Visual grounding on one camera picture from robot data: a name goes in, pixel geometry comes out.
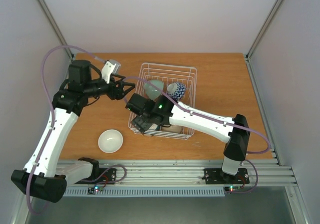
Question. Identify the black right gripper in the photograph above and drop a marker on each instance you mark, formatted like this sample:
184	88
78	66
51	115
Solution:
142	124

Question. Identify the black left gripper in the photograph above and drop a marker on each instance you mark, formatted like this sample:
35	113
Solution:
113	94

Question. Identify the white bowl black rim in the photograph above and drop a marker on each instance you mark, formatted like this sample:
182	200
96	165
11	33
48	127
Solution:
152	131

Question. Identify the celadon green ceramic bowl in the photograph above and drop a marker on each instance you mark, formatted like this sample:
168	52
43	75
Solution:
151	92

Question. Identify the red patterned bowl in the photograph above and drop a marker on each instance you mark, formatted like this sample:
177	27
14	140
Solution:
176	91

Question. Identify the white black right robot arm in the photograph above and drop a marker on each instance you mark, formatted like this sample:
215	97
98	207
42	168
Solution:
233	132

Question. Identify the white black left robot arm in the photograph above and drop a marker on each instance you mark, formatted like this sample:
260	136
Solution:
39	178

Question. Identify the left green circuit board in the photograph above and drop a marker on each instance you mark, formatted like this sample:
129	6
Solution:
95	189

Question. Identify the green circuit board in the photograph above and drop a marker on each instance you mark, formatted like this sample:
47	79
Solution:
233	188
95	189

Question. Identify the right green circuit board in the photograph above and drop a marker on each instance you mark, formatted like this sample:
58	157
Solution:
233	188

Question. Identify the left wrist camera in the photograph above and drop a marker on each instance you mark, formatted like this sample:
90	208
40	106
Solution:
110	67

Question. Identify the white wire dish rack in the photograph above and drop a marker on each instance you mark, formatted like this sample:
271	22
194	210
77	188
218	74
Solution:
169	74

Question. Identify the aluminium rail base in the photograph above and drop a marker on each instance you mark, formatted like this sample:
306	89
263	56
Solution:
189	173

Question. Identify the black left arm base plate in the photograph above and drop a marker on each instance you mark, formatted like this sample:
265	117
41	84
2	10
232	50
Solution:
102	176

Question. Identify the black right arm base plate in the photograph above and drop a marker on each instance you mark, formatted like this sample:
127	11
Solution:
215	176

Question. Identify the grey slotted cable duct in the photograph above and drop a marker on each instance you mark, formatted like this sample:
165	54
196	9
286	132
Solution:
132	192

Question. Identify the aluminium frame post left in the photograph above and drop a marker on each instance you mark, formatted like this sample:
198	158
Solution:
44	7

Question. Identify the aluminium frame post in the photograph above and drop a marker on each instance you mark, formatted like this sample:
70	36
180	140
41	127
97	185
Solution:
44	7
267	22

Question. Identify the aluminium frame post right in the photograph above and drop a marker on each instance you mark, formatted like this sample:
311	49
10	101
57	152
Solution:
267	22

